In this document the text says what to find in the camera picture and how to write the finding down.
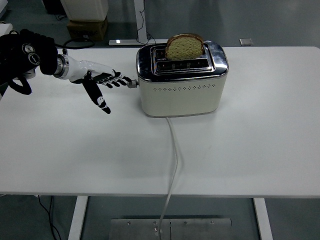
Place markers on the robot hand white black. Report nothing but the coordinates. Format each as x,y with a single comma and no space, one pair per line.
82,68

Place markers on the grey toaster lever knob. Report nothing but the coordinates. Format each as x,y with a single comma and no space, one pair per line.
132,83

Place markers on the black box on floor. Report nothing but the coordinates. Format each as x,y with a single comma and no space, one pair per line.
53,6

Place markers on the white panel corner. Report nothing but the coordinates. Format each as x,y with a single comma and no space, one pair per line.
5,27

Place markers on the cream and chrome toaster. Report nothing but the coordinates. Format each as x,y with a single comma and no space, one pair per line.
180,97

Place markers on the grey metal plate with screws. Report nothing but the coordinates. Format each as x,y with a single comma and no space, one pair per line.
200,228

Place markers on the white table leg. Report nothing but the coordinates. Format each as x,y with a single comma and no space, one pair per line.
78,217
262,220

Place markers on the white desk leg with foot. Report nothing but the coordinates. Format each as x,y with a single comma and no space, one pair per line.
140,22

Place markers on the grey floor socket plate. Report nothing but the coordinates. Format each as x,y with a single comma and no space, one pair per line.
246,41

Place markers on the brown bread slice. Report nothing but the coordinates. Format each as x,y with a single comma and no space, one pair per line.
184,48

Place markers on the brown cardboard box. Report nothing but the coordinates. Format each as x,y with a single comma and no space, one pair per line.
87,28

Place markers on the white container on box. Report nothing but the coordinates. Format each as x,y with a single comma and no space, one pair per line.
85,10

